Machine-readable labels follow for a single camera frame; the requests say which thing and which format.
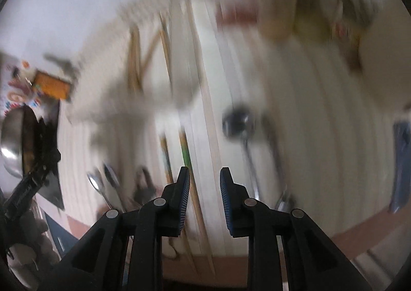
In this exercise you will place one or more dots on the blue object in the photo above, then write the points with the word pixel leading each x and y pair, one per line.
pixel 399 165

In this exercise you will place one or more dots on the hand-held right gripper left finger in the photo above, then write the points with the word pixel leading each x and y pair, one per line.
pixel 183 196

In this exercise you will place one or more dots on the dark grey utensil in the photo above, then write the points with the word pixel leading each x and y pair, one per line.
pixel 143 188

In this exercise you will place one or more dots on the long pale wooden chopstick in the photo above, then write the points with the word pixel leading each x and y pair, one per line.
pixel 200 91

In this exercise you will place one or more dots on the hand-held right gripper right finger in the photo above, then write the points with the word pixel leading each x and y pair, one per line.
pixel 225 202

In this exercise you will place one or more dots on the colourful printed packet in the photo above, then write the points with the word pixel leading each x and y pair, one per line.
pixel 17 91

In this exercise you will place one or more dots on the brown chopstick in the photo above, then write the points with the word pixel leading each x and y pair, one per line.
pixel 166 156

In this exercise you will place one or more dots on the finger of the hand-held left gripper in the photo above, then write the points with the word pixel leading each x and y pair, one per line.
pixel 29 183

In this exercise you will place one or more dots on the orange box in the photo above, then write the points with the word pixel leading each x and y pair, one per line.
pixel 51 85

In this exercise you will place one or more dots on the green chopstick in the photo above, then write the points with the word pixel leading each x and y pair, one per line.
pixel 185 149

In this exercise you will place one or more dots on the steel spoon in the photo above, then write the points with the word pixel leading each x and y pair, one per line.
pixel 112 177
pixel 96 185

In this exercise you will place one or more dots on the white striped table mat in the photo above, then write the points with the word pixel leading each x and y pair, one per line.
pixel 305 149

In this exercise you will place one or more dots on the steel bowl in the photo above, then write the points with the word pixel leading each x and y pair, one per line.
pixel 12 140

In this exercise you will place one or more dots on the steel ladle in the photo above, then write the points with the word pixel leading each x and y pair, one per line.
pixel 239 124

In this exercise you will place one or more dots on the person's left hand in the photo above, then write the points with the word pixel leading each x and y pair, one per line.
pixel 30 246

